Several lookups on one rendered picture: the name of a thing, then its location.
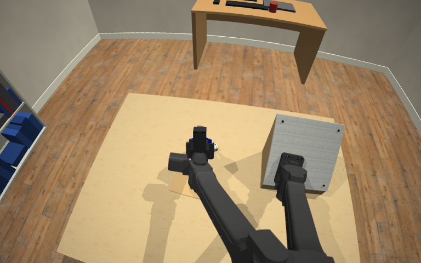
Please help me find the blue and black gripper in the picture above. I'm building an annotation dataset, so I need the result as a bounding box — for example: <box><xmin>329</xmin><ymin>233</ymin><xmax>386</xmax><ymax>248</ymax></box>
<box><xmin>186</xmin><ymin>137</ymin><xmax>214</xmax><ymax>159</ymax></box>

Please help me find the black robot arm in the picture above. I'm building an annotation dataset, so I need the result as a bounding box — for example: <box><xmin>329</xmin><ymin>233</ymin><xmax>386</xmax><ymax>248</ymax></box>
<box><xmin>168</xmin><ymin>125</ymin><xmax>335</xmax><ymax>263</ymax></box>

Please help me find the tan flat mat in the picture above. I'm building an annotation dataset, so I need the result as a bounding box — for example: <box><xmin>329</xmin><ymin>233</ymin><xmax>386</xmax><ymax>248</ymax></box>
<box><xmin>169</xmin><ymin>172</ymin><xmax>200</xmax><ymax>199</ymax></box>

